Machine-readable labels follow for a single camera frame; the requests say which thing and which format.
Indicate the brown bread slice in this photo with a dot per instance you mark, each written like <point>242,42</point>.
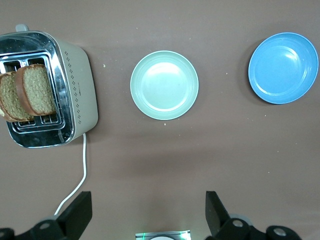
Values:
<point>37,90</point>
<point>8,100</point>

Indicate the blue plate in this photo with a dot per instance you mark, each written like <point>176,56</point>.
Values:
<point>282,68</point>

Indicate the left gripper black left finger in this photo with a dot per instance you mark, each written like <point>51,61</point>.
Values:
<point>75,215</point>

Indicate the light green plate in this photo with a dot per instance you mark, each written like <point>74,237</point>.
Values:
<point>163,85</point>

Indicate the beige and chrome toaster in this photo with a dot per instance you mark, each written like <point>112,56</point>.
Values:
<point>80,75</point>

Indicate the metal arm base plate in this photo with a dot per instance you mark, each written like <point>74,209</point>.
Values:
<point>142,236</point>

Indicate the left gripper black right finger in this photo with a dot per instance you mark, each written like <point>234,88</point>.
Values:
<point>217,215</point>

